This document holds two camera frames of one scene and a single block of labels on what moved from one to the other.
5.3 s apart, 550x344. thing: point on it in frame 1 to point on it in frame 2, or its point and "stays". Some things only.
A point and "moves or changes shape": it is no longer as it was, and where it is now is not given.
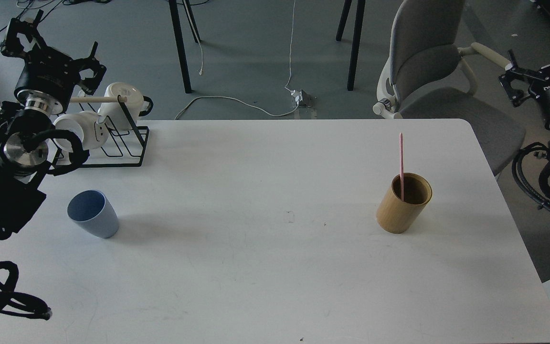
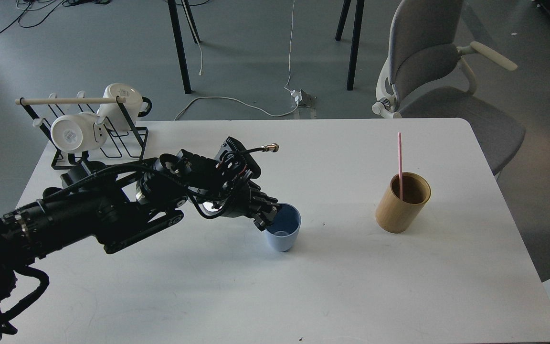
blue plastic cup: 92,209 moves or changes shape
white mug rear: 136,105 stays
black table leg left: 180,40 stays
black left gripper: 47,80 to 224,184
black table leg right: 356,38 stays
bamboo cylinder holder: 396,216 stays
